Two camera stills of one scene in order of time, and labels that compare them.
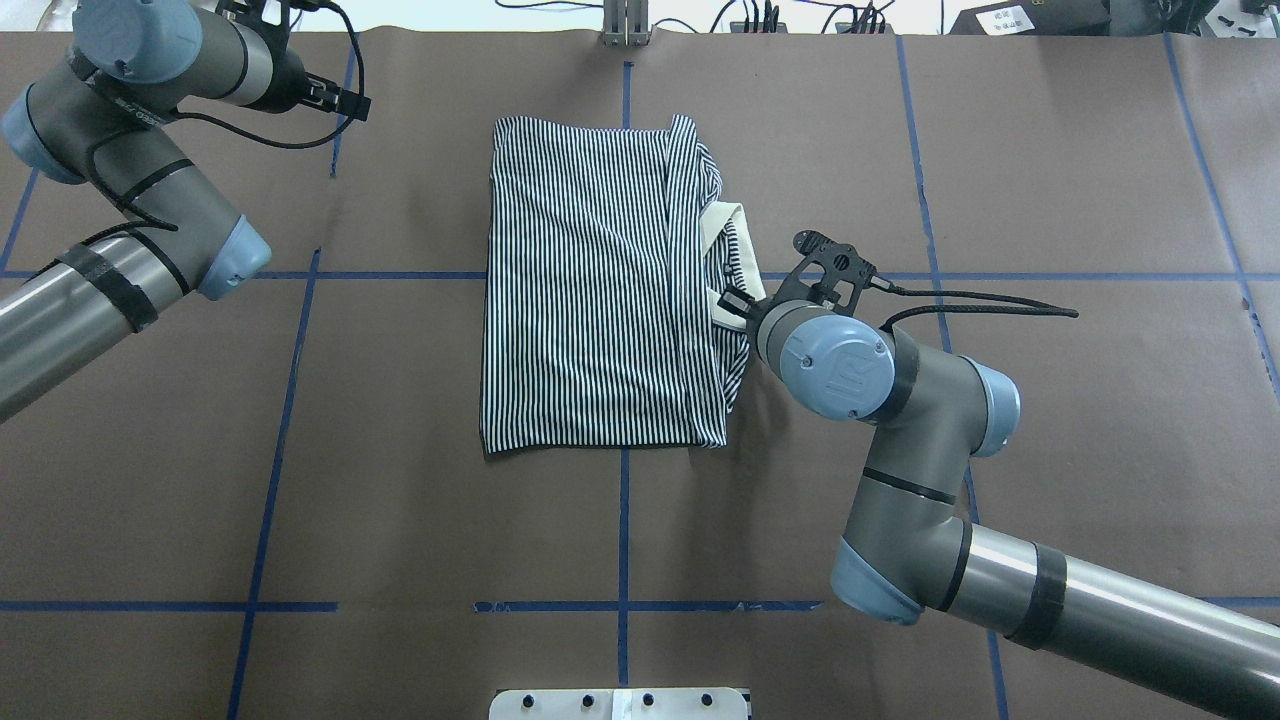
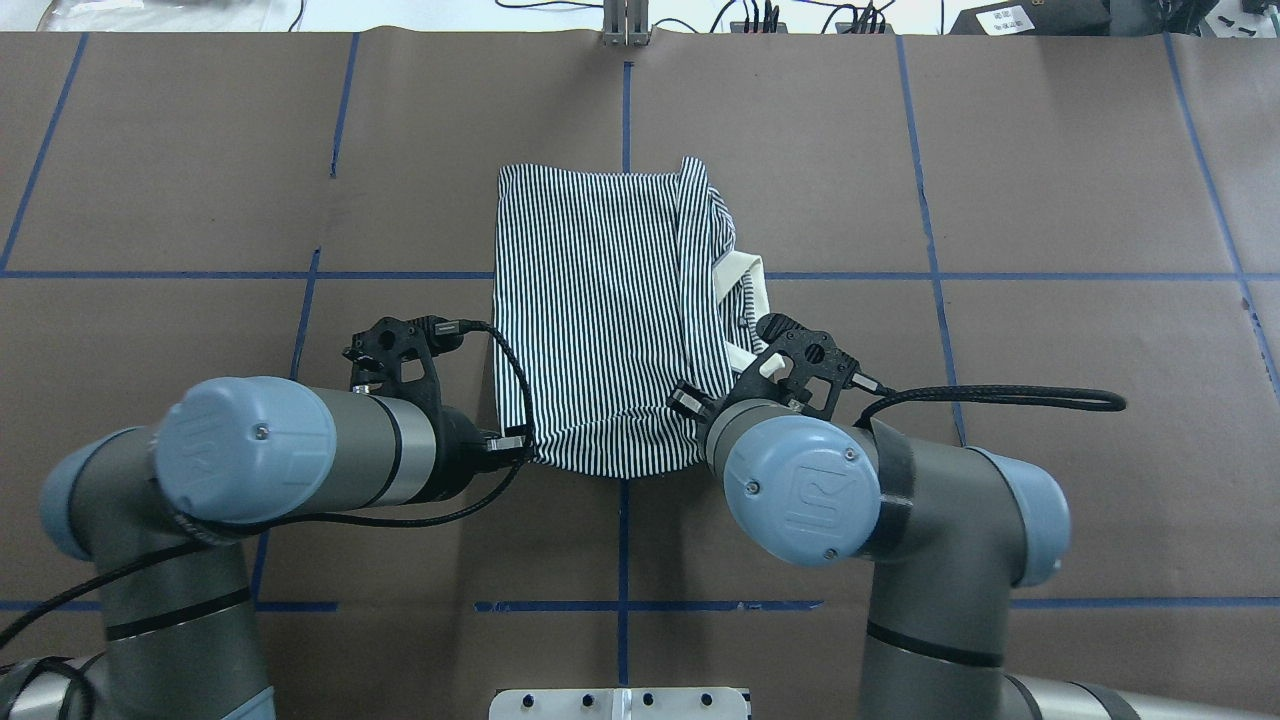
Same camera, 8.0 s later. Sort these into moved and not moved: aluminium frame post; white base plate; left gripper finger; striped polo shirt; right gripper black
Moved: right gripper black; striped polo shirt; left gripper finger
Not moved: white base plate; aluminium frame post
